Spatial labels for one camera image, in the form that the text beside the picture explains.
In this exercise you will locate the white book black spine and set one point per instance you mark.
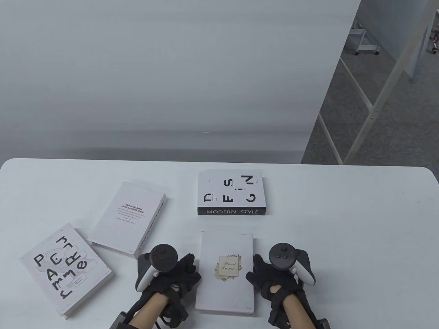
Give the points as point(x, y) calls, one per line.
point(229, 211)

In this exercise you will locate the white and black controller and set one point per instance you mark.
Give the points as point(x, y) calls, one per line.
point(283, 255)
point(163, 255)

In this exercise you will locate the white and black left controller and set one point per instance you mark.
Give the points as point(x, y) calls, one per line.
point(163, 255)

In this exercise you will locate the person's left hand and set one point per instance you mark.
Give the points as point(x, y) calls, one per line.
point(185, 274)

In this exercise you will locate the white wheeled base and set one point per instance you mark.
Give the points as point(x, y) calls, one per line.
point(365, 46)

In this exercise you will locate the person's right forearm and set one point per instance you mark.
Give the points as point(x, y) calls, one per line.
point(298, 312)

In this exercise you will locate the white book overlapping letters print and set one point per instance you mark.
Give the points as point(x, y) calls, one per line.
point(41, 277)

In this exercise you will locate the white and black right controller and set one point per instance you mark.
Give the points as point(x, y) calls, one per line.
point(283, 255)

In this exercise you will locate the grey caster wheel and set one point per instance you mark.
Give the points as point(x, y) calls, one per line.
point(435, 44)

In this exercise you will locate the person's right hand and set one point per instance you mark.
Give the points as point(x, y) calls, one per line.
point(267, 279)

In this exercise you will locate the white book floral label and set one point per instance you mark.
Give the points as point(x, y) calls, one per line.
point(223, 294)

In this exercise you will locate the grey partition panel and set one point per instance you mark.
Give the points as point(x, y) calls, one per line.
point(387, 27)

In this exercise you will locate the white metal support frame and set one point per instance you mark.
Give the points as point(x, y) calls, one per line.
point(372, 113)

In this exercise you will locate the white book red-lined spine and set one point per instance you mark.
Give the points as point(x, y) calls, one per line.
point(116, 226)

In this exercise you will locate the white backdrop board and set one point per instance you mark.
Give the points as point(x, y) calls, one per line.
point(171, 68)

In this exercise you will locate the person's left forearm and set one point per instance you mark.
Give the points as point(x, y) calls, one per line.
point(151, 308)

